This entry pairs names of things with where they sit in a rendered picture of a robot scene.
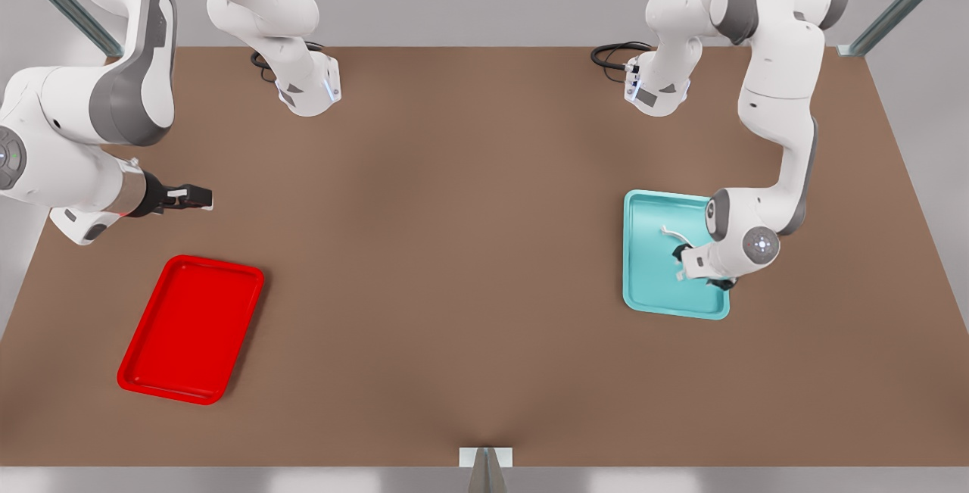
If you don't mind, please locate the white drainage pipe clamp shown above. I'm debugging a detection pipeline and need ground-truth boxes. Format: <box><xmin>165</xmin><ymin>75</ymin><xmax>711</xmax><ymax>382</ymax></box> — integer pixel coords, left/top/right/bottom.
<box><xmin>659</xmin><ymin>224</ymin><xmax>692</xmax><ymax>283</ymax></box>

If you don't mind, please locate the teal rectangular tray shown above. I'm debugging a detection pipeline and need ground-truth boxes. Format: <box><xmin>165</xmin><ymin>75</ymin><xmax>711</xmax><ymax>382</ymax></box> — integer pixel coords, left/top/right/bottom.
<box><xmin>622</xmin><ymin>189</ymin><xmax>732</xmax><ymax>322</ymax></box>

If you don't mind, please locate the red rectangular tray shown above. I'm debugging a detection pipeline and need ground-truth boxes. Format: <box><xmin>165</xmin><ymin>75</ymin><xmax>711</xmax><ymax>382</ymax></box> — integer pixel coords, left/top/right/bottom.
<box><xmin>117</xmin><ymin>254</ymin><xmax>266</xmax><ymax>407</ymax></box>

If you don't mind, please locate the black cable loop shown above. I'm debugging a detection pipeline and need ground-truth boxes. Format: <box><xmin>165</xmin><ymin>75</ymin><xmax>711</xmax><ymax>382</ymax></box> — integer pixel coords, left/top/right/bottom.
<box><xmin>590</xmin><ymin>41</ymin><xmax>656</xmax><ymax>86</ymax></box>
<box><xmin>250</xmin><ymin>40</ymin><xmax>327</xmax><ymax>86</ymax></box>

